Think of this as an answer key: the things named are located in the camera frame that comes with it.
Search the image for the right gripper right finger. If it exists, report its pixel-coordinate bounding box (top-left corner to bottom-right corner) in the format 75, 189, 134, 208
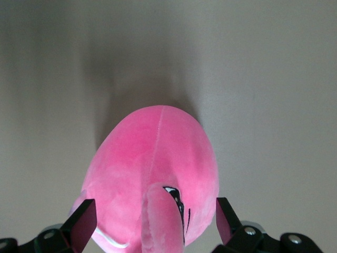
213, 197, 323, 253

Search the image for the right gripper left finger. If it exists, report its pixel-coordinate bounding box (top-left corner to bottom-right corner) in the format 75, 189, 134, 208
0, 199, 97, 253

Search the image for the pink plush toy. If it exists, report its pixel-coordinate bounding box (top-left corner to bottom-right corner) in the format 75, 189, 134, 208
68, 105, 221, 253

